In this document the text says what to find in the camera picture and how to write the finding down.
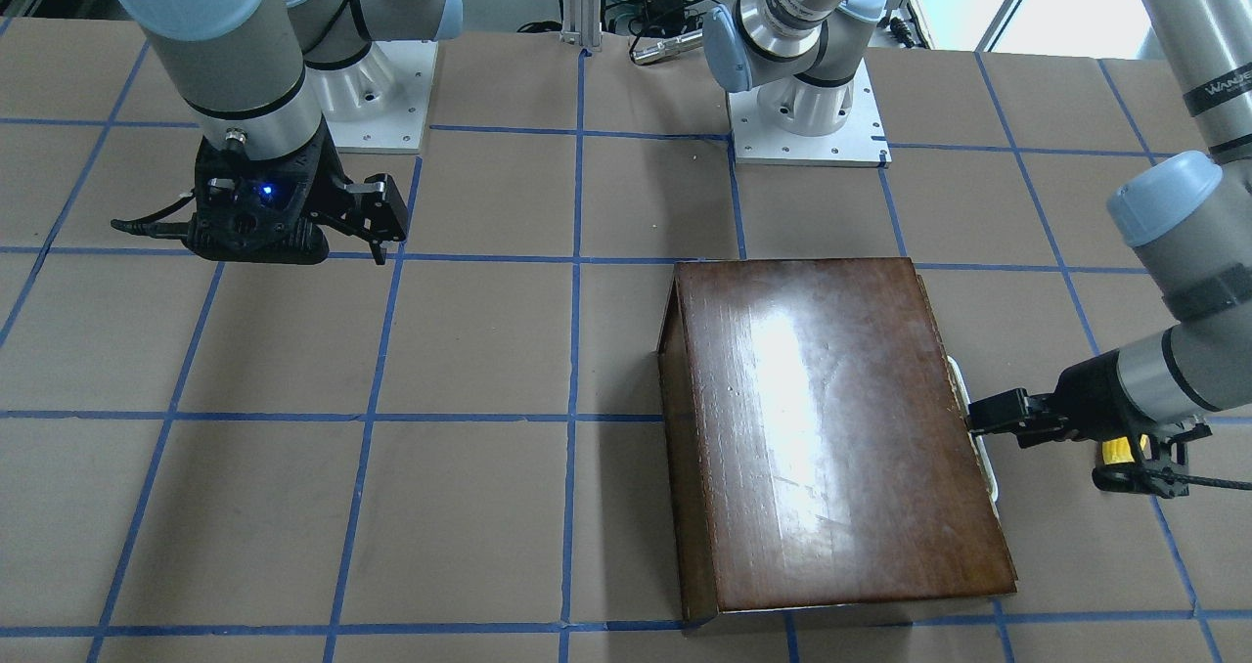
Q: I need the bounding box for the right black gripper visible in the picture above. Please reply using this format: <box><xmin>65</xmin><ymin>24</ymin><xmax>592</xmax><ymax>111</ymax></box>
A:
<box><xmin>185</xmin><ymin>123</ymin><xmax>409</xmax><ymax>266</ymax></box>

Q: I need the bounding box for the aluminium frame post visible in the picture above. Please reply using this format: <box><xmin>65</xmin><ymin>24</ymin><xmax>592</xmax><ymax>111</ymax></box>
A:
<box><xmin>558</xmin><ymin>0</ymin><xmax>603</xmax><ymax>54</ymax></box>

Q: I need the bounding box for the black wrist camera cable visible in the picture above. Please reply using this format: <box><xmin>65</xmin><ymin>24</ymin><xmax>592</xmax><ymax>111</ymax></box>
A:
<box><xmin>1126</xmin><ymin>463</ymin><xmax>1252</xmax><ymax>494</ymax></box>

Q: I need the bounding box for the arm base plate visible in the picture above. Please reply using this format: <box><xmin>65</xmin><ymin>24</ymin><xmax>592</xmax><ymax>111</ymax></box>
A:
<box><xmin>726</xmin><ymin>63</ymin><xmax>893</xmax><ymax>168</ymax></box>
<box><xmin>307</xmin><ymin>43</ymin><xmax>441</xmax><ymax>155</ymax></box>

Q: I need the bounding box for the dark wooden drawer cabinet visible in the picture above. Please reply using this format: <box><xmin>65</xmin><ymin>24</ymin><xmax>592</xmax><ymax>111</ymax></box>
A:
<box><xmin>656</xmin><ymin>256</ymin><xmax>1018</xmax><ymax>629</ymax></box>

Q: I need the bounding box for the yellow toy corn cob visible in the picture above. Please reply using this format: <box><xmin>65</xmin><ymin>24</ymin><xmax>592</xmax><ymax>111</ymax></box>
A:
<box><xmin>1096</xmin><ymin>435</ymin><xmax>1153</xmax><ymax>467</ymax></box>

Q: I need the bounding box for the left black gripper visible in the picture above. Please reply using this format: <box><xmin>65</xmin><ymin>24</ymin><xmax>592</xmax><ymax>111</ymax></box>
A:
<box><xmin>967</xmin><ymin>352</ymin><xmax>1214</xmax><ymax>498</ymax></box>

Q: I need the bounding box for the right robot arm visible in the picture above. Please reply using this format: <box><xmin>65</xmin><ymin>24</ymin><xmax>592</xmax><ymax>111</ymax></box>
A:
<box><xmin>111</xmin><ymin>0</ymin><xmax>464</xmax><ymax>265</ymax></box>

